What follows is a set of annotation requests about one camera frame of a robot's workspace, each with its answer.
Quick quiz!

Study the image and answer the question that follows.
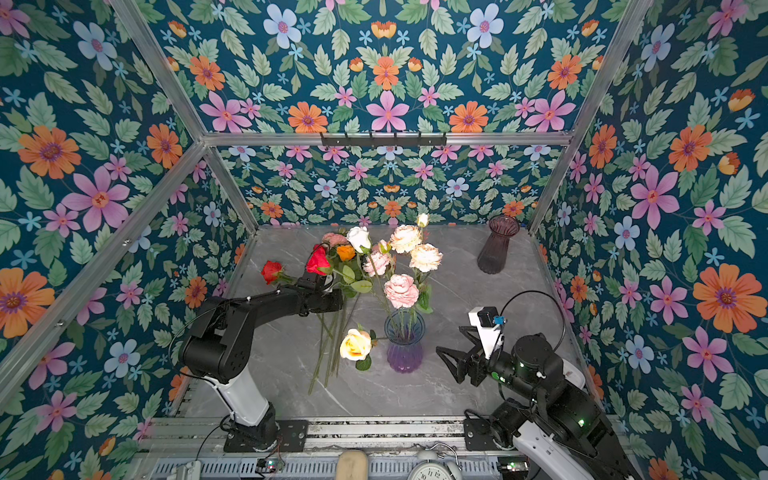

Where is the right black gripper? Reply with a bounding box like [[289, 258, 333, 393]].
[[436, 324, 545, 407]]

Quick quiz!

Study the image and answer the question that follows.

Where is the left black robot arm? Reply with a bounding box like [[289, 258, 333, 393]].
[[180, 273, 344, 453]]

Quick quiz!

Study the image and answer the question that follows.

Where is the blue purple glass vase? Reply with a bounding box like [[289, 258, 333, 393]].
[[384, 309, 426, 374]]

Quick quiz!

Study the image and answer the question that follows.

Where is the white rose stem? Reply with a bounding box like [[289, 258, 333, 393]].
[[342, 227, 396, 315]]

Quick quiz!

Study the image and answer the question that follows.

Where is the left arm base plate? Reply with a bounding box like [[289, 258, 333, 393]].
[[223, 419, 309, 453]]

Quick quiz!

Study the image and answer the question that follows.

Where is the peach peony flower stem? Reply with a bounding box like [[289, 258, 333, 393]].
[[389, 213, 443, 314]]

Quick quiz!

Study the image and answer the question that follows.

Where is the aluminium mounting rail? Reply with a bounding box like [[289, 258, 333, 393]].
[[138, 415, 502, 456]]

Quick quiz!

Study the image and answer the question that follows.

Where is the pink peony flower stem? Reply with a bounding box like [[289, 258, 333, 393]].
[[363, 241, 420, 342]]

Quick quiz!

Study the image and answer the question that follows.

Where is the black hook rail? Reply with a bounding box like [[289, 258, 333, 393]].
[[320, 132, 448, 148]]

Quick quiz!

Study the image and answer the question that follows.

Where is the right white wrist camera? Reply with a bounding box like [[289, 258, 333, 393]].
[[468, 306, 505, 360]]

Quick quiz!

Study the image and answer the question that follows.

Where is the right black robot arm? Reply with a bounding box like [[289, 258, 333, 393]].
[[436, 327, 641, 479]]

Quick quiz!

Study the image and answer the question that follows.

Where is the dark purple glass vase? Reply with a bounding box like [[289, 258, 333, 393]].
[[477, 215, 520, 274]]

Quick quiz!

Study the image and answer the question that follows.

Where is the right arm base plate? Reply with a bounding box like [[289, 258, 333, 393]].
[[463, 409, 513, 451]]

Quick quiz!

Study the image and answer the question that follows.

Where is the white alarm clock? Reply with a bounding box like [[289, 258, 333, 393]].
[[407, 450, 463, 480]]

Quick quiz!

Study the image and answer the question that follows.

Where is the cream yellow rose stem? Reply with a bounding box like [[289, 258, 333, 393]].
[[338, 328, 390, 372]]

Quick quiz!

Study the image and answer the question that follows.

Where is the beige wooden handle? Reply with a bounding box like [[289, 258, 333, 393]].
[[335, 450, 369, 480]]

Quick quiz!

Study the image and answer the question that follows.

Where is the mixed flower bunch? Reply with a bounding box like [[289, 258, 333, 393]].
[[261, 232, 358, 394]]

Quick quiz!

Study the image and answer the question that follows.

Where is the red rose stem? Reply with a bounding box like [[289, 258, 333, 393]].
[[304, 242, 397, 319]]

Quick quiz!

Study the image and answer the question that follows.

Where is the white round device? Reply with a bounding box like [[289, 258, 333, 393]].
[[562, 360, 586, 389]]

